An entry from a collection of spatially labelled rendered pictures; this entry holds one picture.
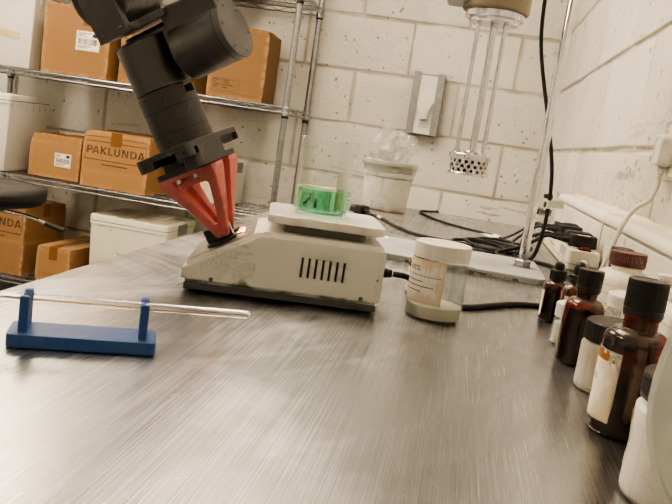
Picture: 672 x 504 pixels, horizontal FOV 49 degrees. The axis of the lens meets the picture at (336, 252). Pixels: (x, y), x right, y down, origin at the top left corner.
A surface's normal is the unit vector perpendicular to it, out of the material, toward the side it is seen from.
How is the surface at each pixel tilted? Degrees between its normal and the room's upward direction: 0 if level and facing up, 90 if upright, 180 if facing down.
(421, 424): 0
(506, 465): 0
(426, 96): 90
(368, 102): 90
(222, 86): 89
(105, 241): 93
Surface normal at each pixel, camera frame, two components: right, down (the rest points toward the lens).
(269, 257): 0.07, 0.17
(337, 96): -0.17, 0.13
